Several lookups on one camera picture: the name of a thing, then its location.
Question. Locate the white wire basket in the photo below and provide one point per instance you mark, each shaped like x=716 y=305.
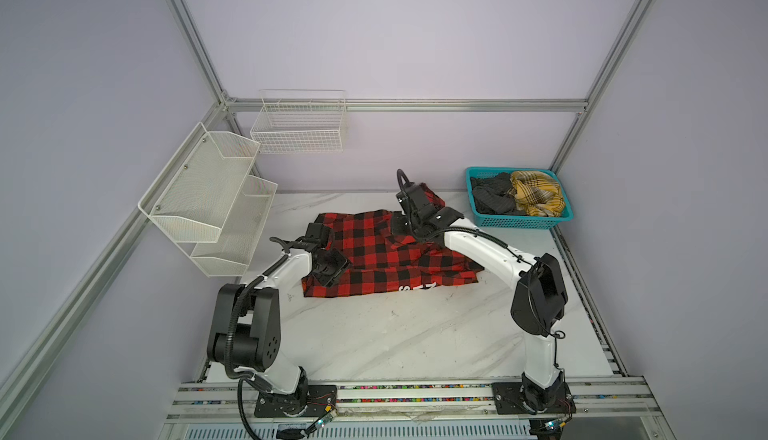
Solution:
x=301 y=121

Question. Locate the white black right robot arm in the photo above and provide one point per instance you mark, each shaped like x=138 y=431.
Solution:
x=537 y=285

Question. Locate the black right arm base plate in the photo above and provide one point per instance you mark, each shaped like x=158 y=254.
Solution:
x=527 y=398

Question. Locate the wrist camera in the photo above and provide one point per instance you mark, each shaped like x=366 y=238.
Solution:
x=317 y=237
x=417 y=201

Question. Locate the teal plastic basket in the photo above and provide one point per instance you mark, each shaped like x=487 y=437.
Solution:
x=521 y=220

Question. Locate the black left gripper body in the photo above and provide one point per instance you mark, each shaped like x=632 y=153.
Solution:
x=334 y=264

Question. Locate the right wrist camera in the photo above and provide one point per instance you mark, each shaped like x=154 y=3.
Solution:
x=417 y=201

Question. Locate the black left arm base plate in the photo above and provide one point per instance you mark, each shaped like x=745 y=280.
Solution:
x=308 y=401

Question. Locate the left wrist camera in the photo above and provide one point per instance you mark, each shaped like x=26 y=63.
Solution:
x=317 y=237

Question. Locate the white mesh lower shelf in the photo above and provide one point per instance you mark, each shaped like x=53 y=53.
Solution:
x=232 y=253

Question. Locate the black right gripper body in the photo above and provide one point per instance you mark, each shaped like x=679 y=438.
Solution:
x=412 y=226

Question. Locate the aluminium mounting rail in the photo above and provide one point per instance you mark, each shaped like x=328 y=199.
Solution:
x=429 y=400

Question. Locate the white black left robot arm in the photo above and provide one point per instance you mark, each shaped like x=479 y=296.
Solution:
x=245 y=333

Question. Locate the red black plaid shirt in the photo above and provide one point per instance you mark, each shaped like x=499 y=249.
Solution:
x=382 y=261

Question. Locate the dark grey shirt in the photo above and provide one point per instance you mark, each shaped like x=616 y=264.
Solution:
x=494 y=195

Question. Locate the aluminium frame profile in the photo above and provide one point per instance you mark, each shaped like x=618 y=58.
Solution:
x=24 y=383

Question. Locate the yellow plaid shirt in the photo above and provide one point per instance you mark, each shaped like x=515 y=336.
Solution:
x=537 y=193

